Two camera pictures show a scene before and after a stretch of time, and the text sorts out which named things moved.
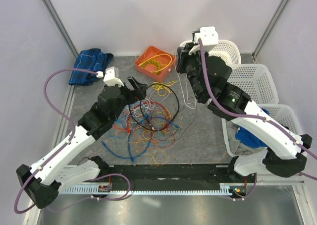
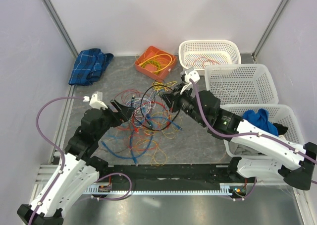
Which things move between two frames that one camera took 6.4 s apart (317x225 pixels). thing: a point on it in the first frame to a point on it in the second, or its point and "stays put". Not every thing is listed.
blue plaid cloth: (94, 60) stays put
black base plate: (196, 173) stays put
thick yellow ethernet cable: (156, 55) stays put
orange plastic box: (155, 63) stays put
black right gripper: (184, 56) to (175, 97)
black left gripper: (135, 95) to (123, 115)
